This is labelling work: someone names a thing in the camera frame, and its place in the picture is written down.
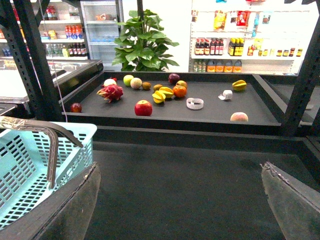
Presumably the yellow starfruit front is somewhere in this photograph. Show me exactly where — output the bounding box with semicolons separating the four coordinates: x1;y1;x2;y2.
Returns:
152;90;166;104

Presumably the brown kiwi right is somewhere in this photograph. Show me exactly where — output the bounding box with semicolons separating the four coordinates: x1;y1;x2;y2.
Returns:
153;84;163;92

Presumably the green potted plant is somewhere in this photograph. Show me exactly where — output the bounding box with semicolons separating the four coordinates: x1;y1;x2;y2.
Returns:
111;9;179;72

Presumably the light blue plastic basket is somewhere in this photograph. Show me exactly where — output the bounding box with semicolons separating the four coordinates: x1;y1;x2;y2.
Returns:
0;122;97;229

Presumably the orange persimmon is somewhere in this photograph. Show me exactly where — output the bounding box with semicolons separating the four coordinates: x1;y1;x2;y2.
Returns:
172;85;187;98

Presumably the pink dragon fruit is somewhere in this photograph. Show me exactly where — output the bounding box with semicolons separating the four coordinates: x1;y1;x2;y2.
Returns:
96;84;124;103

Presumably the beige round melon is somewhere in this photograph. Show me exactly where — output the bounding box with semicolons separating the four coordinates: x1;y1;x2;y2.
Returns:
130;77;143;89

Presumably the brown kiwi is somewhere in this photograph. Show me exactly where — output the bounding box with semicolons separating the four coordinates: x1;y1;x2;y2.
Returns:
141;82;152;91
153;84;163;92

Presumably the glass door refrigerator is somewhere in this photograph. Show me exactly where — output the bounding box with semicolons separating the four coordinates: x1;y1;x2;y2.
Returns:
80;0;124;72

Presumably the white product shelf left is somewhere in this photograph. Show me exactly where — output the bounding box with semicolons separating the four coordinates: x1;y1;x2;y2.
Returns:
0;0;89;61

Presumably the dark purple fruit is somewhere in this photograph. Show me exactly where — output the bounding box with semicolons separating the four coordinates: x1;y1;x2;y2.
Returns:
168;73;180;85

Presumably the yellow starfruit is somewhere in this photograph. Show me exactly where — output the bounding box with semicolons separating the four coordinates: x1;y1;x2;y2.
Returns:
232;79;247;92
152;90;166;104

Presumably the black metal frame post right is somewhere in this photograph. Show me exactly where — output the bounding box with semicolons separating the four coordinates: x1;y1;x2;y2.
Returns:
279;19;320;137

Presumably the white foam net roll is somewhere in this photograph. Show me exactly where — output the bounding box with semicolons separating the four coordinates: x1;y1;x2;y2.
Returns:
218;89;233;101

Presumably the yellow starfruit far right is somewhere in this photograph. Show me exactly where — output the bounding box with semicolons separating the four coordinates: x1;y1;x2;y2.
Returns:
232;79;247;92

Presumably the chest freezer counter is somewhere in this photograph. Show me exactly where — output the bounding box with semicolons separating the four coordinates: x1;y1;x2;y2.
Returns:
0;59;104;106

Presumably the black metal frame post left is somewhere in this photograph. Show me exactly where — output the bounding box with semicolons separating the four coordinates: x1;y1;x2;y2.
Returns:
0;0;64;122

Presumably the black metal frame post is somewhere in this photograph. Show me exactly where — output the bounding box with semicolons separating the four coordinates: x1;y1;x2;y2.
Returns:
279;19;320;137
0;0;64;122

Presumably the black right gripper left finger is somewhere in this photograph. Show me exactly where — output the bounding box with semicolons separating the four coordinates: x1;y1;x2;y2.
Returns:
0;162;101;240

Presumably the red yellow apple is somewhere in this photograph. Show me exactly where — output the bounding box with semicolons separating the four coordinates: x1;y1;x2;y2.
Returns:
175;80;188;89

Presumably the white foam net ring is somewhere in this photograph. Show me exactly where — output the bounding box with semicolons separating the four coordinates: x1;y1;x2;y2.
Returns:
186;97;205;111

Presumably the white round fruit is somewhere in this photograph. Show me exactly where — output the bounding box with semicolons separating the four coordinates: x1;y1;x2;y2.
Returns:
103;78;117;87

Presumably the small dark red apple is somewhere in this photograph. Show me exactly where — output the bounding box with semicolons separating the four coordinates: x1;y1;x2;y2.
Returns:
70;102;82;113

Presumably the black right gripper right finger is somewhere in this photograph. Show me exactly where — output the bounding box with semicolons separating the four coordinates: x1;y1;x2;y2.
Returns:
261;161;320;240

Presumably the green apple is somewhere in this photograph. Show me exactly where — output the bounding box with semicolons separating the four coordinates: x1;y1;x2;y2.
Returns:
123;74;134;87

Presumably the pink peach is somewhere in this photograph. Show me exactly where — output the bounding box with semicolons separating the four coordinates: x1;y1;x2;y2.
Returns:
230;112;249;122

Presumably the white product shelf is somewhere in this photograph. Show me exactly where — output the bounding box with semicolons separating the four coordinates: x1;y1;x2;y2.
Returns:
188;0;320;76
0;0;89;61

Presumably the brown kiwi left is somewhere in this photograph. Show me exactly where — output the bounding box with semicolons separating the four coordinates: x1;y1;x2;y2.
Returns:
141;82;152;91

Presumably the black display tray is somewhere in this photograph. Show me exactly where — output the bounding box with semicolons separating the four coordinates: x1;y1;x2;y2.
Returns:
63;71;287;135

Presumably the white product shelf right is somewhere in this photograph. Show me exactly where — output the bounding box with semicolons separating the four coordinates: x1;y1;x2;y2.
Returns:
188;0;320;76

